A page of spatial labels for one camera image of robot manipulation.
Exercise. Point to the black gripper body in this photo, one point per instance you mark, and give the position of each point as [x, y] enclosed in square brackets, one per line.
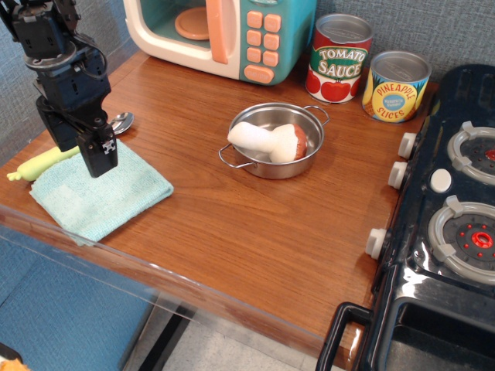
[75, 83]

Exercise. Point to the clear acrylic barrier panel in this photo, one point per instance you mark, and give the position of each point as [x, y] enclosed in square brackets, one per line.
[71, 304]

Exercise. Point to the small steel pot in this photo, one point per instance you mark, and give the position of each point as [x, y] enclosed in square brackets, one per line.
[312, 119]

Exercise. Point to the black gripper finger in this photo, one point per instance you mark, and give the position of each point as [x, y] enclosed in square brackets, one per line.
[63, 127]
[98, 147]

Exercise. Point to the light blue folded cloth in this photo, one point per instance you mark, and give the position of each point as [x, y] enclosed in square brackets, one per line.
[91, 207]

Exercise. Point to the spoon with green handle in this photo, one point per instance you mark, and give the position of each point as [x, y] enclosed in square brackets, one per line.
[32, 169]

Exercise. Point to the white stove knob lower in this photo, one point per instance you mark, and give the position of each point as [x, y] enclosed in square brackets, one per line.
[375, 242]

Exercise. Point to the white stove knob middle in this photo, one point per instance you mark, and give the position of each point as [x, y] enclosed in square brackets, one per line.
[397, 174]

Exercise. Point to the orange plush object corner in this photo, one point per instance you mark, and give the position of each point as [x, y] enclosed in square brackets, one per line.
[13, 365]

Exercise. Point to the white stove knob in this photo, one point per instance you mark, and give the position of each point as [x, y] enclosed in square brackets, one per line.
[375, 242]
[397, 174]
[406, 145]

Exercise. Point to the white brown plush mushroom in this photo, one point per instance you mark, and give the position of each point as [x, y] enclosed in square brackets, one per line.
[283, 144]

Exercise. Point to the black toy stove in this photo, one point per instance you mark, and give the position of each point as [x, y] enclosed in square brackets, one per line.
[433, 306]

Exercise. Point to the white stove knob upper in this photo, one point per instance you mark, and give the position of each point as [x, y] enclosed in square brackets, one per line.
[406, 145]

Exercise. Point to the tomato sauce can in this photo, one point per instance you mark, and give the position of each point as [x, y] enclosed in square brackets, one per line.
[340, 48]

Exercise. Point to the orange microwave turntable plate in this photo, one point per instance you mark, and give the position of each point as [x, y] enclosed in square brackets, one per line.
[192, 24]

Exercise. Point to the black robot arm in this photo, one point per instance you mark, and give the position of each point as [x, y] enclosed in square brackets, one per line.
[41, 27]

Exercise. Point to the toy microwave teal and cream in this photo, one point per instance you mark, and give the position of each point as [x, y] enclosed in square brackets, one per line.
[253, 41]

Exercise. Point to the pineapple slices can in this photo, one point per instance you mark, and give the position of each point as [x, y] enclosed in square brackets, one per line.
[395, 86]

